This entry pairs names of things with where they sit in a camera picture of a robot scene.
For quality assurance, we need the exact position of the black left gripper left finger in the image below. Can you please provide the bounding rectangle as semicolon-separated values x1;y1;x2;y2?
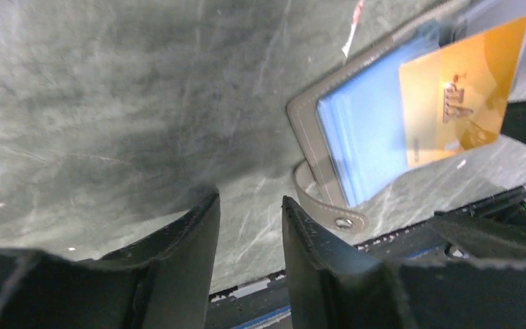
0;193;221;328

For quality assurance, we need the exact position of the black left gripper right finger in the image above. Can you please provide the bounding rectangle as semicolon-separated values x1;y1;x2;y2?
282;196;526;328

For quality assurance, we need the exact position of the orange credit card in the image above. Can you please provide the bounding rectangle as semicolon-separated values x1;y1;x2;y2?
399;16;526;168

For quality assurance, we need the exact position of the grey leather card holder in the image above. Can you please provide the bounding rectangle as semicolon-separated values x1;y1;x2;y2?
287;1;526;233

